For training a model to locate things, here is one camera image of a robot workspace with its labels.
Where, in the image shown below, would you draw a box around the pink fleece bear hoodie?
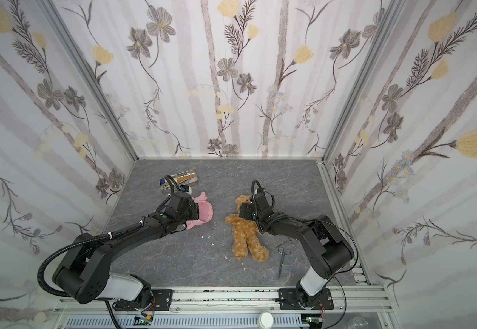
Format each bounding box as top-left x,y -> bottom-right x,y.
186,192 -> 214,230

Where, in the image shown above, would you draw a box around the brown teddy bear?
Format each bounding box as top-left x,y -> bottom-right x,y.
225,195 -> 269,262

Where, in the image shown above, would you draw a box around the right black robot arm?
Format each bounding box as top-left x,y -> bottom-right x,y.
238,189 -> 356,310

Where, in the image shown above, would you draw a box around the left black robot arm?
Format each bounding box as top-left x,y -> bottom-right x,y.
52,191 -> 200,308

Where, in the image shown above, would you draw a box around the clear plastic tool box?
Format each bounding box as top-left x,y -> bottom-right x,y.
159,170 -> 199,193

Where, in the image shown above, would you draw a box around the small black scissors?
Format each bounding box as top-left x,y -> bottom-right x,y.
277,246 -> 291,279

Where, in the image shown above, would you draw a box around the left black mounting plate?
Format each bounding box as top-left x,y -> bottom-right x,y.
113,289 -> 174,312

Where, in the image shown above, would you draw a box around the black mounting plate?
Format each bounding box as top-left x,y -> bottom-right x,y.
113,289 -> 174,312
276,288 -> 334,311

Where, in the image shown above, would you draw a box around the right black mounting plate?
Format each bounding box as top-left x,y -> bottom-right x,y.
276,288 -> 334,311

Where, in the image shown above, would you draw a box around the white round cap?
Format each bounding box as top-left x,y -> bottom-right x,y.
257,311 -> 275,329

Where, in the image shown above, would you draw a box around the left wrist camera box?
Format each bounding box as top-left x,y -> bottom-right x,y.
180,185 -> 193,194

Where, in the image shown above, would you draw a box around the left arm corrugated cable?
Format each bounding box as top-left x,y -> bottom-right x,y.
36,232 -> 149,299

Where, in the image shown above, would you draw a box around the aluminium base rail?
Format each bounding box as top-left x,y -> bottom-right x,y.
48,286 -> 400,328

